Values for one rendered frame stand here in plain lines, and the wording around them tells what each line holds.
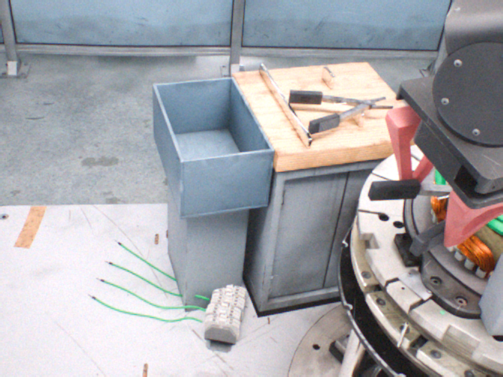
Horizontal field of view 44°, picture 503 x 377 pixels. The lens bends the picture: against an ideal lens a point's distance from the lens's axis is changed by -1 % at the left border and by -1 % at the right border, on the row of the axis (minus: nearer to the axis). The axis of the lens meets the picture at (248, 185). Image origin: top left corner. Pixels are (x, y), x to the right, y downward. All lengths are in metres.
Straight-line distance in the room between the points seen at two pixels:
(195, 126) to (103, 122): 1.82
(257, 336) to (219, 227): 0.17
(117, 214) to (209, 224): 0.29
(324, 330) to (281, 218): 0.18
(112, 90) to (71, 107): 0.21
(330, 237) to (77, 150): 1.79
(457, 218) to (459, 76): 0.14
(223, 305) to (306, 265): 0.12
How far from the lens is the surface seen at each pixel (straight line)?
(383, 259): 0.56
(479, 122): 0.34
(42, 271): 0.98
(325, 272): 0.89
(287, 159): 0.71
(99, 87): 2.92
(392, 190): 0.51
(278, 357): 0.87
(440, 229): 0.48
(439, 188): 0.53
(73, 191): 2.34
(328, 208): 0.81
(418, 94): 0.46
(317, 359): 0.85
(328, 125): 0.73
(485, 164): 0.42
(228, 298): 0.87
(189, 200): 0.72
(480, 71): 0.33
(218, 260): 0.84
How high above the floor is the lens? 1.48
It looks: 39 degrees down
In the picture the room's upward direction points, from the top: 6 degrees clockwise
